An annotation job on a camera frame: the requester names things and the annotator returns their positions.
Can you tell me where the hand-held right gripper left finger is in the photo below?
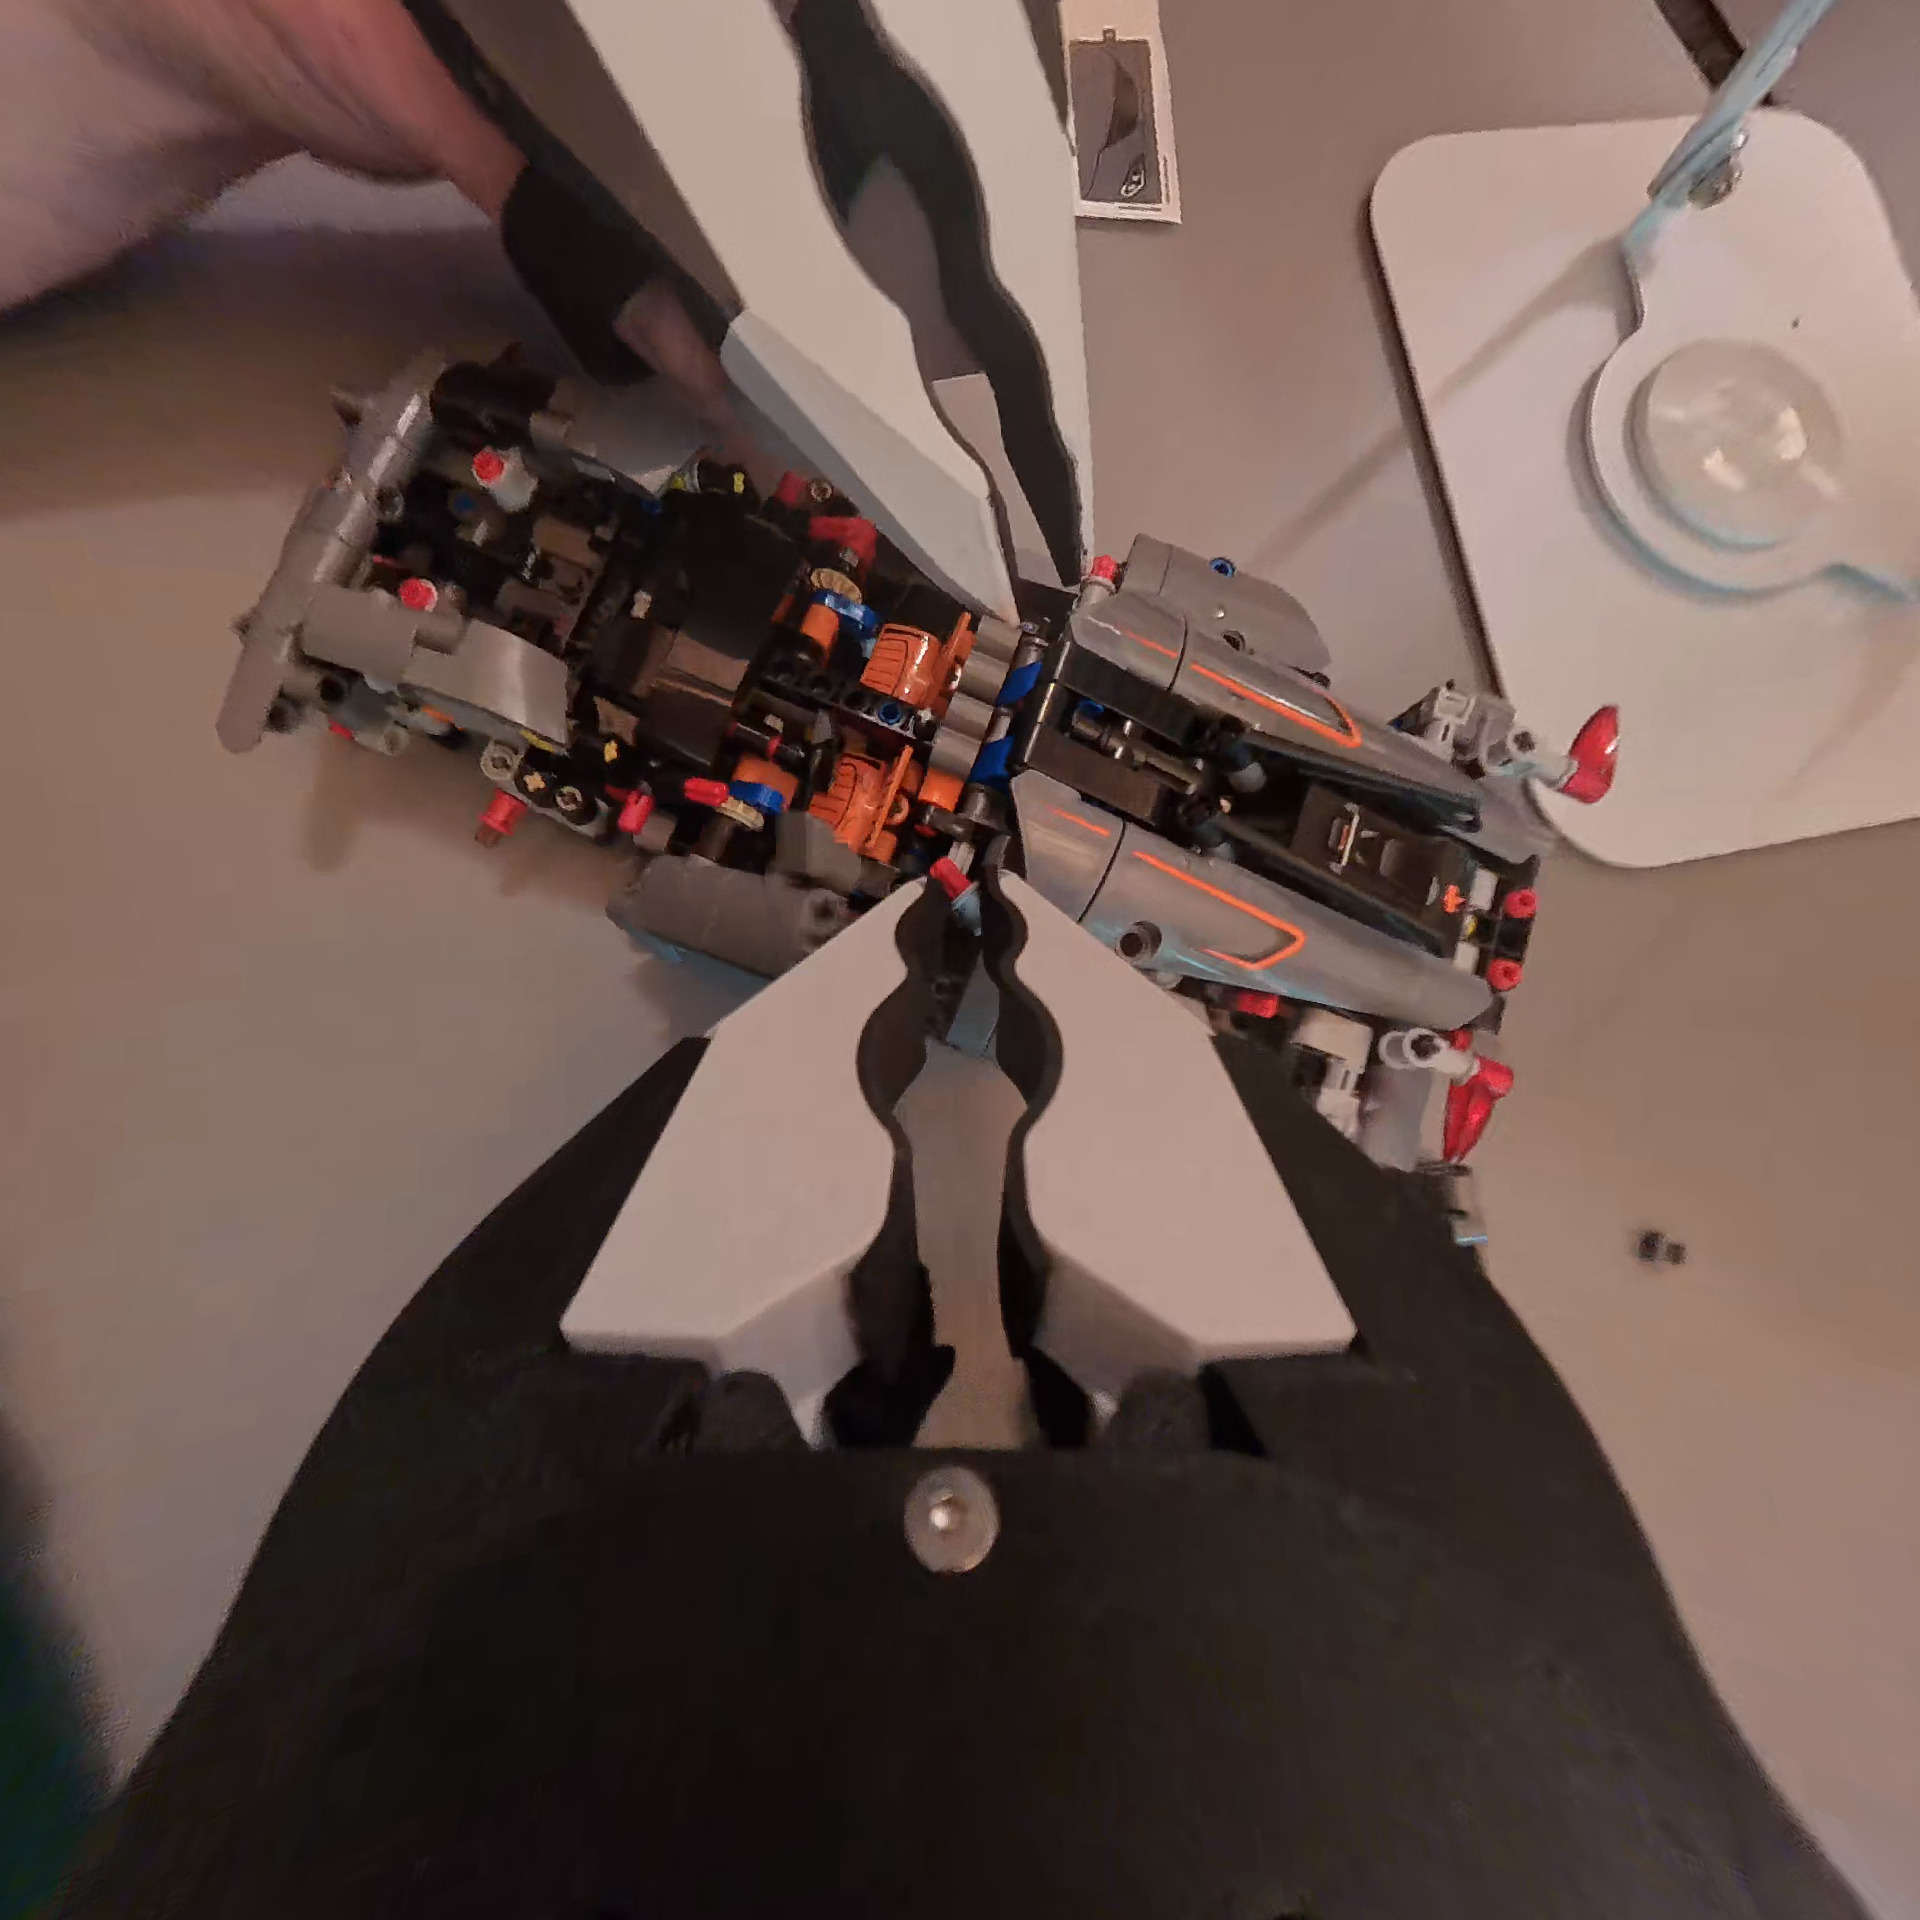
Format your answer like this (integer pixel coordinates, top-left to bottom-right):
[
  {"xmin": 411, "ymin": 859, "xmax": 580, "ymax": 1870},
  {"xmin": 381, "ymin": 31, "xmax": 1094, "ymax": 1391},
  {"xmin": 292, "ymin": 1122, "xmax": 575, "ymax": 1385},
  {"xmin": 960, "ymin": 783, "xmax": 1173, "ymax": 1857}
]
[{"xmin": 558, "ymin": 874, "xmax": 942, "ymax": 1444}]

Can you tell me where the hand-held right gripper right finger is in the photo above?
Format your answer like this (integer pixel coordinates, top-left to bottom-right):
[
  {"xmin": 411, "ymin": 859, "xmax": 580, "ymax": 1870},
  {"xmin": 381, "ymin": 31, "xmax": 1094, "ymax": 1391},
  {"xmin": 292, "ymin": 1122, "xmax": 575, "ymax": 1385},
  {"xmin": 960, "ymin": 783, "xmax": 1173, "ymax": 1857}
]
[{"xmin": 983, "ymin": 871, "xmax": 1359, "ymax": 1444}]

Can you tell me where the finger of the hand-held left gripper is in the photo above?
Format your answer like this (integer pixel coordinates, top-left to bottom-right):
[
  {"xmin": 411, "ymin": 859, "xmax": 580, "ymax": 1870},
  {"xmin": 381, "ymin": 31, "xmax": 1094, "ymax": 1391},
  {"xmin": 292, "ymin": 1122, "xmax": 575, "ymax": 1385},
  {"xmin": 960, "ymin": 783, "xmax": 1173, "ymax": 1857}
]
[
  {"xmin": 570, "ymin": 0, "xmax": 1023, "ymax": 625},
  {"xmin": 783, "ymin": 0, "xmax": 1098, "ymax": 578}
]

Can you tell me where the orange-lined grey lego section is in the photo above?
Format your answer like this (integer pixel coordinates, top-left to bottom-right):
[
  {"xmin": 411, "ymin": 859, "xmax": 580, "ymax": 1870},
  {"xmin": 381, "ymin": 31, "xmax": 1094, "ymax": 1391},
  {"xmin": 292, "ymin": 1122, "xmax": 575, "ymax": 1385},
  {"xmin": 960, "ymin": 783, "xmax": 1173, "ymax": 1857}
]
[{"xmin": 1002, "ymin": 532, "xmax": 1550, "ymax": 1041}]

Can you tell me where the grey black lego car chassis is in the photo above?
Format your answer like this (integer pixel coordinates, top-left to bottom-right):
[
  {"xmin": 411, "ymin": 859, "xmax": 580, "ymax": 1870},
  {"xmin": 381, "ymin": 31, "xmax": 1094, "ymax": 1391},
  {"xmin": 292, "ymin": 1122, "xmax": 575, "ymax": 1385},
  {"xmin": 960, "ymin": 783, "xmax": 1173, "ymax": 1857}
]
[{"xmin": 218, "ymin": 345, "xmax": 1624, "ymax": 1251}]

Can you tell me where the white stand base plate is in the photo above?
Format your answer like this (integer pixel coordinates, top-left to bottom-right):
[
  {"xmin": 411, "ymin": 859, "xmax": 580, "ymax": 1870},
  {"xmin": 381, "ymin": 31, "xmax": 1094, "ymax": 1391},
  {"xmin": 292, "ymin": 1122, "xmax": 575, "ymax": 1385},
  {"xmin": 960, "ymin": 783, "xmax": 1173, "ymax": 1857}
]
[{"xmin": 1366, "ymin": 0, "xmax": 1920, "ymax": 874}]

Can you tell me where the lego sticker sheet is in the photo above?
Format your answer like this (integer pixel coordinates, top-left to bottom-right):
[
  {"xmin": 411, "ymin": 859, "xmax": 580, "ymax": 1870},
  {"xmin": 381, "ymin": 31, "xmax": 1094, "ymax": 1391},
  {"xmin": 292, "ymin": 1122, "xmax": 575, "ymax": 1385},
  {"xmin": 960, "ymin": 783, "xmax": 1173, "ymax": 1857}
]
[{"xmin": 1056, "ymin": 0, "xmax": 1184, "ymax": 229}]

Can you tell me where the person's left hand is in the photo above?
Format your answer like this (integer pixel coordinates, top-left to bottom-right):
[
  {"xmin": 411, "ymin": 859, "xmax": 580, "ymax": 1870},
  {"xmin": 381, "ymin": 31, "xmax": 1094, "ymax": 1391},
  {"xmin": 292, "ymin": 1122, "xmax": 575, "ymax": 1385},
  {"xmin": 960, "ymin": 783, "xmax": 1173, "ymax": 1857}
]
[{"xmin": 0, "ymin": 0, "xmax": 522, "ymax": 313}]

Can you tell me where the person's green shirt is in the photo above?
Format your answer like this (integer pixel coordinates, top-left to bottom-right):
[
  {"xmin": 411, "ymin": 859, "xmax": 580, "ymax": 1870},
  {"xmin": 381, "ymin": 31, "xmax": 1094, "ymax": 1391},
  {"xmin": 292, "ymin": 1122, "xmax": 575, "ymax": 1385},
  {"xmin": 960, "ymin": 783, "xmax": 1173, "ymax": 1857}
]
[{"xmin": 0, "ymin": 1423, "xmax": 139, "ymax": 1920}]

